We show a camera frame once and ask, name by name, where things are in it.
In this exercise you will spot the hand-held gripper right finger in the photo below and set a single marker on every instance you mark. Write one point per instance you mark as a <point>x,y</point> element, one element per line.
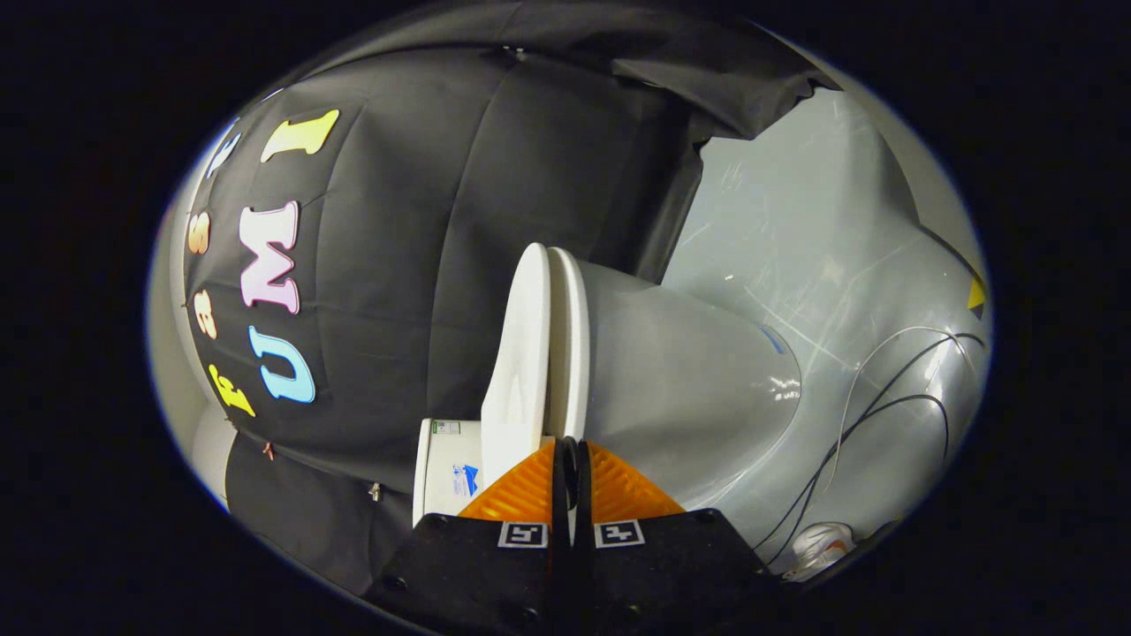
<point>654,574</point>

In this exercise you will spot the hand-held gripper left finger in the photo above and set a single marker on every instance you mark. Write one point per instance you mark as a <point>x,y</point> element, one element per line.
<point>495,574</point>

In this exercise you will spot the white toilet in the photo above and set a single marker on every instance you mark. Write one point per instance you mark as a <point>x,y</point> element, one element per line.
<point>689,380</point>

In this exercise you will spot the white toilet seat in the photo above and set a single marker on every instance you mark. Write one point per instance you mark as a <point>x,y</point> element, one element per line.
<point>570,353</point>

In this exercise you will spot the white shoe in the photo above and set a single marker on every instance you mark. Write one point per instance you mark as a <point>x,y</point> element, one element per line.
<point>817,548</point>

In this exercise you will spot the black backdrop cloth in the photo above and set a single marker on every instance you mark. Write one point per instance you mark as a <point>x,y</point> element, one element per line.
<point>398,265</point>

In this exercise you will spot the yellow triangular piece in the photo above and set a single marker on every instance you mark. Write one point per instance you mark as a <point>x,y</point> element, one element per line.
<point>976,293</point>

